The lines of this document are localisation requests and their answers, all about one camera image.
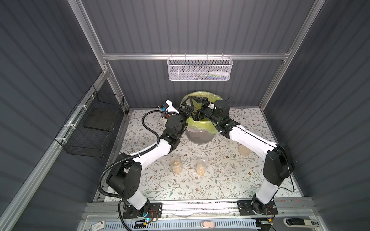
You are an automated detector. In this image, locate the beige jar lid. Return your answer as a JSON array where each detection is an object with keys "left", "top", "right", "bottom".
[{"left": 238, "top": 145, "right": 252, "bottom": 157}]

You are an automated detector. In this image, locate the glass oatmeal jar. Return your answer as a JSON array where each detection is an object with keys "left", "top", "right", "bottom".
[
  {"left": 196, "top": 159, "right": 207, "bottom": 176},
  {"left": 170, "top": 157, "right": 183, "bottom": 174}
]

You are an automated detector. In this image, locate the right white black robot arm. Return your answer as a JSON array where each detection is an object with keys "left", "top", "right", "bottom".
[{"left": 180, "top": 96, "right": 294, "bottom": 208}]

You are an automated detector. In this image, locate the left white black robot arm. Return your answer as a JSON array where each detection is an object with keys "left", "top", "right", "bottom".
[{"left": 98, "top": 101, "right": 194, "bottom": 214}]

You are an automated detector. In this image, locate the green plastic bin liner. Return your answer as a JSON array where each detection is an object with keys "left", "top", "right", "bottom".
[{"left": 180, "top": 91, "right": 223, "bottom": 134}]

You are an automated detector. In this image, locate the grey trash bin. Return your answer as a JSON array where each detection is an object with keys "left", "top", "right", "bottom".
[{"left": 186, "top": 127, "right": 215, "bottom": 144}]

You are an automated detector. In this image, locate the white bottle in basket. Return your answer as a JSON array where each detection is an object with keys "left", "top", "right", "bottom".
[{"left": 209, "top": 71, "right": 230, "bottom": 78}]

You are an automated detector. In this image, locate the floral table mat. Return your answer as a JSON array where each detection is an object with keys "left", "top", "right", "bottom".
[{"left": 120, "top": 108, "right": 275, "bottom": 201}]

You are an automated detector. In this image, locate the pink eraser block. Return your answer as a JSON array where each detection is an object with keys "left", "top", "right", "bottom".
[{"left": 201, "top": 221, "right": 215, "bottom": 229}]

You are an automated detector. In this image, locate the white card with red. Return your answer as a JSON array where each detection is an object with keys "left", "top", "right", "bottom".
[{"left": 91, "top": 220, "right": 106, "bottom": 231}]

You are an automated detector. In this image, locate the white black stapler device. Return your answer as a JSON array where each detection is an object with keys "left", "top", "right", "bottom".
[{"left": 283, "top": 218, "right": 320, "bottom": 228}]

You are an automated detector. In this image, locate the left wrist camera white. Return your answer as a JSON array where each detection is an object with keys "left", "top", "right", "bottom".
[{"left": 161, "top": 100, "right": 179, "bottom": 114}]

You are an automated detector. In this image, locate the white wire mesh basket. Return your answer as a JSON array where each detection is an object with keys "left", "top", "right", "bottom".
[{"left": 167, "top": 55, "right": 233, "bottom": 81}]

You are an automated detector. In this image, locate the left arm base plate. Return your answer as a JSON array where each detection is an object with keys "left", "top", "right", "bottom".
[{"left": 123, "top": 202, "right": 163, "bottom": 219}]

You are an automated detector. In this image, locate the black wire basket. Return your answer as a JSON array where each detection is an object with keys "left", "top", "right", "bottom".
[{"left": 55, "top": 87, "right": 125, "bottom": 158}]

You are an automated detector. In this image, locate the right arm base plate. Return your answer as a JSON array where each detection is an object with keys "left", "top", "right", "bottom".
[{"left": 237, "top": 200, "right": 278, "bottom": 216}]

